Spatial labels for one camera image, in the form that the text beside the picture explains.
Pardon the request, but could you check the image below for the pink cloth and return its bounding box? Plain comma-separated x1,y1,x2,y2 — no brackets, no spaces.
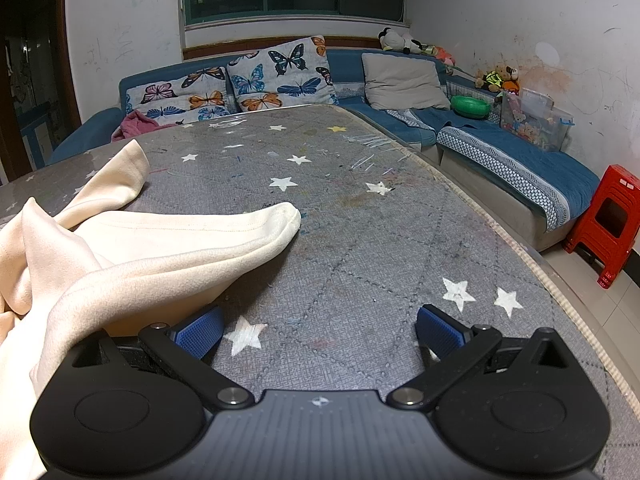
111,110,181,142

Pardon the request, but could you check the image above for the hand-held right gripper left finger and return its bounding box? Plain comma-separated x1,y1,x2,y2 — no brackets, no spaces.
72,305,256,409

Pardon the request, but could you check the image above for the pink plush toy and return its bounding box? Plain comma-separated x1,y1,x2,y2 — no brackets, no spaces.
425,45,458,68

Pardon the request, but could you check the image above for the blue patterned sofa cover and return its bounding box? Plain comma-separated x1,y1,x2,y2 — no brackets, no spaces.
390,107,601,233

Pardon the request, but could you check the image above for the cream sweater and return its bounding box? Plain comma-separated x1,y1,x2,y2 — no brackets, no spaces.
0,139,302,480

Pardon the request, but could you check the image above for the black and white plush toy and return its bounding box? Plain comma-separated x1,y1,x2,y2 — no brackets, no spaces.
377,27,426,56

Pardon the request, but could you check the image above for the square butterfly pillow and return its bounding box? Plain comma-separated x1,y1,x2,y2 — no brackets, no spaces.
226,35,337,113

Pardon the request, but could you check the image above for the wide butterfly pillow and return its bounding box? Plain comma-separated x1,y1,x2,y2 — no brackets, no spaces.
125,66,233,126

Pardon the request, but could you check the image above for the green bowl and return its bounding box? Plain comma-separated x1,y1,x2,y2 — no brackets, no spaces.
450,95,492,120

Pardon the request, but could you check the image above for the blue corner sofa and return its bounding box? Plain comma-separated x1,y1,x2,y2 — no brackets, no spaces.
50,35,601,256

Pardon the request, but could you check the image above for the grey star tablecloth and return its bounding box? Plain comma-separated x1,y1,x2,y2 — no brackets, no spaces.
0,104,640,480

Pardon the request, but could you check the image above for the wooden door frame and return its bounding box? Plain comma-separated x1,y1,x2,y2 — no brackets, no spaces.
0,0,82,186

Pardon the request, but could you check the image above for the red plastic stool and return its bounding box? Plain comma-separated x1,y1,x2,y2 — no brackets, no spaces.
562,164,640,290

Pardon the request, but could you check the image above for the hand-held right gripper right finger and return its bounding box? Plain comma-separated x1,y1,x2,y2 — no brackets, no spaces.
387,304,568,411

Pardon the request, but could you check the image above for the blue wooden frame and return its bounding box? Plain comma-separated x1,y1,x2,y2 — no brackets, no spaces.
20,102,53,166

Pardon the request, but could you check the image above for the brown teddy bear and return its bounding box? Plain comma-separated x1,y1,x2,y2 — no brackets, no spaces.
474,62,522,96

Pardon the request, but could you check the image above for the clear plastic storage box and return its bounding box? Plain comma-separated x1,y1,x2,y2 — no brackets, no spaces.
499,87,573,153

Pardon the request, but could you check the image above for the grey pillow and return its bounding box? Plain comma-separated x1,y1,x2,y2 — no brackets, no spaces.
361,52,452,111

